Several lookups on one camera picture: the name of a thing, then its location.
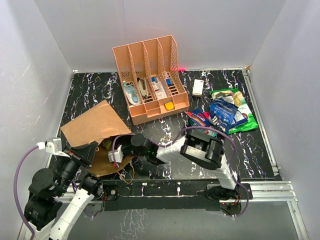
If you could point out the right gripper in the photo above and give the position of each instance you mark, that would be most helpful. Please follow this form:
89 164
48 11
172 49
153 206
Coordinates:
123 145

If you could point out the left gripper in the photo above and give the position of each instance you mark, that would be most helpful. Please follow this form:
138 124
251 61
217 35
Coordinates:
84 153

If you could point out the brown paper bag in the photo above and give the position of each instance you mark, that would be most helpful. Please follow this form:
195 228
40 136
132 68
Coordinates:
95 125

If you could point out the blue biscuit pack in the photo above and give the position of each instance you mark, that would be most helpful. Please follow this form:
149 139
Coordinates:
197 117

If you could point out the red green candy pack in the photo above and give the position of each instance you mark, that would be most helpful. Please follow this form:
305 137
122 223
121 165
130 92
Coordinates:
211 131

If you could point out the red snack pack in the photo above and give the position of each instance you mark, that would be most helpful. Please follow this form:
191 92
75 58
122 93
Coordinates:
207 115

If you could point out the dark blue vinegar chips bag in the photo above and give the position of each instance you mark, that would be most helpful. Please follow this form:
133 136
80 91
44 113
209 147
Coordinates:
222 114

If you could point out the green Chuba chips bag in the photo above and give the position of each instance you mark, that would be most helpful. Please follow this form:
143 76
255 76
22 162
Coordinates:
242 105

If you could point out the yellow green snack pack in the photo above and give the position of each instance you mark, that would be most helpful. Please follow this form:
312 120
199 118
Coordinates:
107 143

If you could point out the blue snack pouch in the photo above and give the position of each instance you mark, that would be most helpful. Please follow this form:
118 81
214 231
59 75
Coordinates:
239 118

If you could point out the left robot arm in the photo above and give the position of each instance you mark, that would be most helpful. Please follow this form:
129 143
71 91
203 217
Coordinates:
39 216

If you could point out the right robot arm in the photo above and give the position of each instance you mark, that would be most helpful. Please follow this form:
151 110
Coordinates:
202 149

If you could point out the blue correction tape pack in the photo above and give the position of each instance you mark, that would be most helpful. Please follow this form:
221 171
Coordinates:
131 93

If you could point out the yellow sticky tape dispenser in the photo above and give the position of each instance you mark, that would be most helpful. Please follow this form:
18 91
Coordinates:
169 105

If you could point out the white ruler set pack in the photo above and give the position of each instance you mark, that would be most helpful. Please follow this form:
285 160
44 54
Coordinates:
158 87

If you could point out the silver stapler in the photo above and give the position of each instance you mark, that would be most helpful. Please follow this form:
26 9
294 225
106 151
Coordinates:
143 87

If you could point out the blue eraser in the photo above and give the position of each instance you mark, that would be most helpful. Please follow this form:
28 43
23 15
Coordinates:
169 82

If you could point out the pink desk organizer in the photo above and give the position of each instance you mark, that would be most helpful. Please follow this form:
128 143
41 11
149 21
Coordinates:
145 59

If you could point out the white small box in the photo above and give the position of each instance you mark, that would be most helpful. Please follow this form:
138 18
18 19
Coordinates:
197 89

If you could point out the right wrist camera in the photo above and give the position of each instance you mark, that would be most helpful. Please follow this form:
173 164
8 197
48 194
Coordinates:
116 155

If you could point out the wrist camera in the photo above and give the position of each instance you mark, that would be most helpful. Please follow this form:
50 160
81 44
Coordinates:
52 146
116 155

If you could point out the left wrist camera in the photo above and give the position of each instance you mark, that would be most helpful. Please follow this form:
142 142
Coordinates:
52 146

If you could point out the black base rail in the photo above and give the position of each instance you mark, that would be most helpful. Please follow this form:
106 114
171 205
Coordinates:
188 194

